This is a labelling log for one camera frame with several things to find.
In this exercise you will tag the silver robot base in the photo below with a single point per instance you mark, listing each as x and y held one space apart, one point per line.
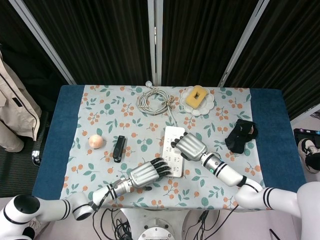
156 230

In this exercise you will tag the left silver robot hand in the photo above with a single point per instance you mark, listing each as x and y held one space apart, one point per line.
142 176

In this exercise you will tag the blue table cover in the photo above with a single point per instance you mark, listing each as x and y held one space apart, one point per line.
63 130

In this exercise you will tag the white and black sneaker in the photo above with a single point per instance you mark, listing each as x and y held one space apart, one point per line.
306 146

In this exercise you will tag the white flower-shaped plate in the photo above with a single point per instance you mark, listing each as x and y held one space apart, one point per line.
208 105

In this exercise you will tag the floral tablecloth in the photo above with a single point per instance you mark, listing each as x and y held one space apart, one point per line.
100 112

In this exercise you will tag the peach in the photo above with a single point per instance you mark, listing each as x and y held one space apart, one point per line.
96 141

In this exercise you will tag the beige jacket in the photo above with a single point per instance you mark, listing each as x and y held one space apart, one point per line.
15 107

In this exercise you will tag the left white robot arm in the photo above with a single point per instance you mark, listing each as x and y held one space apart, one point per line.
50 208

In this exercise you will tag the yellow sponge with hole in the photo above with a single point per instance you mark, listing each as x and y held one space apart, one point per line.
192 100

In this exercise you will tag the black device with coloured buttons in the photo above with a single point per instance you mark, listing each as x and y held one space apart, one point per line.
307 133

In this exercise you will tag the white shoe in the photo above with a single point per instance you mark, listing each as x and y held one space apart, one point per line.
35 226

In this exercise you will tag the black crumpled cloth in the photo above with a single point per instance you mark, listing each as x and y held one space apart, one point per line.
237 140

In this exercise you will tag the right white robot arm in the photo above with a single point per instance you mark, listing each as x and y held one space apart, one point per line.
225 172

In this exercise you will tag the grey metal frame post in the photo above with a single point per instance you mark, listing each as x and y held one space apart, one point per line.
240 50
45 45
155 50

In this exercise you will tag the white power strip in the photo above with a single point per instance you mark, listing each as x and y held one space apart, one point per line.
172 132

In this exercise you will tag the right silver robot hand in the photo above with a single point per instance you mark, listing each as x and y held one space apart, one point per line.
191 147

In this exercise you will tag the black stapler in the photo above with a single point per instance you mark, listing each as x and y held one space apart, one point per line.
119 147

